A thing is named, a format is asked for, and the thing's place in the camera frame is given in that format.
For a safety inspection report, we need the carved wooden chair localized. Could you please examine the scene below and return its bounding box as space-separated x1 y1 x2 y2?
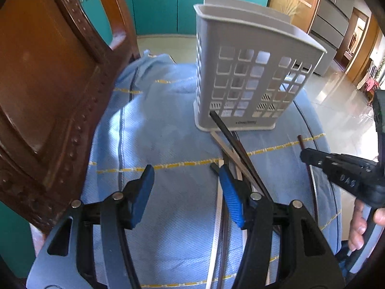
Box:
1 0 140 234

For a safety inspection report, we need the blue checked tablecloth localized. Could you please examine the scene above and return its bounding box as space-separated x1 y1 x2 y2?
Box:
82 53 342 288

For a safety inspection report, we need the grey refrigerator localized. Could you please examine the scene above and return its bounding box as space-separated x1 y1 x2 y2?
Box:
310 0 354 76

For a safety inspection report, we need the right hand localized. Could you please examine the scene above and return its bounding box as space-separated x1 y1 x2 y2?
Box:
348 199 367 252

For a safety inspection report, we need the grey plastic utensil holder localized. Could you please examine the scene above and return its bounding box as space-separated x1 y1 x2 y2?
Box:
194 0 326 131

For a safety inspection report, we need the black patterned chopstick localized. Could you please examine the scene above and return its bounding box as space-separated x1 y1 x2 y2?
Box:
217 213 229 289

